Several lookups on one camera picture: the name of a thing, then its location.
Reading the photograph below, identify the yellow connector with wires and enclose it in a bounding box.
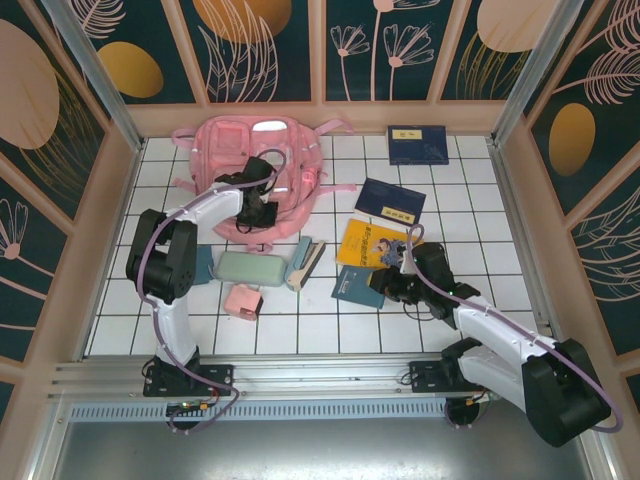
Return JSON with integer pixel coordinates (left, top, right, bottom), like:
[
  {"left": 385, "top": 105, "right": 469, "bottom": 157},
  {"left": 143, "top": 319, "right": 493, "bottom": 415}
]
[{"left": 464, "top": 389, "right": 501, "bottom": 406}]

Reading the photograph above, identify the grey metal shelf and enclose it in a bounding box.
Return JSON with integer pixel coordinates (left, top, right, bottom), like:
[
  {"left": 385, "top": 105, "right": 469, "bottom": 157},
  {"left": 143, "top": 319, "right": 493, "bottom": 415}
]
[{"left": 29, "top": 394, "right": 619, "bottom": 480}]

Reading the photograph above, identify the navy book with two-character label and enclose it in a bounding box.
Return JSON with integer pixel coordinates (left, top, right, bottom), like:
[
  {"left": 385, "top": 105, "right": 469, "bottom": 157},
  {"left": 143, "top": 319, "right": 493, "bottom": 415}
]
[{"left": 387, "top": 124, "right": 450, "bottom": 166}]

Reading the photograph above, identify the yellow illustrated book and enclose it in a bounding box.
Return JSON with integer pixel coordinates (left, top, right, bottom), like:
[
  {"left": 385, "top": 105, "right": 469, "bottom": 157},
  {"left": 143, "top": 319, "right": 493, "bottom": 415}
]
[{"left": 334, "top": 218, "right": 425, "bottom": 271}]

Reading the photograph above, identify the teal notebook with label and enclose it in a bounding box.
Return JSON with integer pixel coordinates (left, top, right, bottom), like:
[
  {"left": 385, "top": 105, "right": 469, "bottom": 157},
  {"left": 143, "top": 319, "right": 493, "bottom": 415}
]
[{"left": 331, "top": 264, "right": 387, "bottom": 310}]

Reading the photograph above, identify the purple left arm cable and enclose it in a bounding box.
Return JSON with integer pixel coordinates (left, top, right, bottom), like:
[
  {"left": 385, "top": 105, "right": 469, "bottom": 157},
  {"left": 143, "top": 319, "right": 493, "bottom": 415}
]
[{"left": 137, "top": 149, "right": 292, "bottom": 436}]

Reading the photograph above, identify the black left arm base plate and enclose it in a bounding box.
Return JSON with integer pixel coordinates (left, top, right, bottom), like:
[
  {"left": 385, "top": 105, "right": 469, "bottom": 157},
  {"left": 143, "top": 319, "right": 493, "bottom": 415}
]
[{"left": 143, "top": 363, "right": 235, "bottom": 398}]

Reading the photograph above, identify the pink backpack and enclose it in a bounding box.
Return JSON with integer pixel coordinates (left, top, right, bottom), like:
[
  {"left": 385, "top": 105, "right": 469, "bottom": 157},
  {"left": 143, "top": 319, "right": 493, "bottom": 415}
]
[{"left": 171, "top": 115, "right": 359, "bottom": 252}]

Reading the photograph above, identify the slotted grey cable tray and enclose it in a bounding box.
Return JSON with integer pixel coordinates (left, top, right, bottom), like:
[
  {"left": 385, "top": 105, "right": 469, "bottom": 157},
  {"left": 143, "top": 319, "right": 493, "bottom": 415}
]
[{"left": 67, "top": 403, "right": 584, "bottom": 422}]

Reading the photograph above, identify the small green circuit board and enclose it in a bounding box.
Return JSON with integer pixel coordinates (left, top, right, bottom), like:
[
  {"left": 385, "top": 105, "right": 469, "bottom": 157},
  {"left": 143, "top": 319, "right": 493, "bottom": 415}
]
[{"left": 167, "top": 399, "right": 221, "bottom": 416}]

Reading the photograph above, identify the aluminium corner post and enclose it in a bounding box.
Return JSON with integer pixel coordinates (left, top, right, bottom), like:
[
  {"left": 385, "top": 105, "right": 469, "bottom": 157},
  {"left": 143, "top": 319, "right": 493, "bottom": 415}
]
[
  {"left": 488, "top": 0, "right": 599, "bottom": 149},
  {"left": 39, "top": 0, "right": 146, "bottom": 154}
]

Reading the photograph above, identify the navy book with four-character label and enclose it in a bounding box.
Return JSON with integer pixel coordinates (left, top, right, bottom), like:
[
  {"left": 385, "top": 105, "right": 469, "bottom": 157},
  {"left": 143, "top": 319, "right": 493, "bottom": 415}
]
[{"left": 355, "top": 177, "right": 427, "bottom": 227}]

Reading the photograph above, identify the small pink box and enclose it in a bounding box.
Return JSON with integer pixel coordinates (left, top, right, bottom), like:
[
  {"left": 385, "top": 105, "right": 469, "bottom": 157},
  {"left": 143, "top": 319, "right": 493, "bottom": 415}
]
[{"left": 224, "top": 283, "right": 263, "bottom": 321}]

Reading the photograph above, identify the blue and beige stapler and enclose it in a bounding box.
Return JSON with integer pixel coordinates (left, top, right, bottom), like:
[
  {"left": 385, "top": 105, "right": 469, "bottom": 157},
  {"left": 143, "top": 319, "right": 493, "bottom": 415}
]
[{"left": 283, "top": 238, "right": 327, "bottom": 294}]

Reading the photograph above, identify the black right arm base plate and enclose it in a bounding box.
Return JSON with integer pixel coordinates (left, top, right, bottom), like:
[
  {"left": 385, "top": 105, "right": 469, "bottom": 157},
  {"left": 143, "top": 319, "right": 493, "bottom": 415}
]
[{"left": 408, "top": 359, "right": 499, "bottom": 394}]

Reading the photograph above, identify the green pencil case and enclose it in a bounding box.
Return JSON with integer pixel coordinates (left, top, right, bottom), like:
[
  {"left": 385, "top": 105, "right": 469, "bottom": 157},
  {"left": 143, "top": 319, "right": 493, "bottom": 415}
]
[{"left": 215, "top": 249, "right": 286, "bottom": 288}]

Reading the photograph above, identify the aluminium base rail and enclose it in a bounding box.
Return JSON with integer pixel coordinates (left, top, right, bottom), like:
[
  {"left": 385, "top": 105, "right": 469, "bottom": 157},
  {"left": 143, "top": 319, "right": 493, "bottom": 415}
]
[{"left": 47, "top": 353, "right": 596, "bottom": 401}]

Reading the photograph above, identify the aluminium side rail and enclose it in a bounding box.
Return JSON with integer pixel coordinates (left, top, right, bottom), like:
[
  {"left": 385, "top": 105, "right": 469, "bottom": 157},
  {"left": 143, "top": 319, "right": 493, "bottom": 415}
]
[{"left": 487, "top": 138, "right": 569, "bottom": 357}]

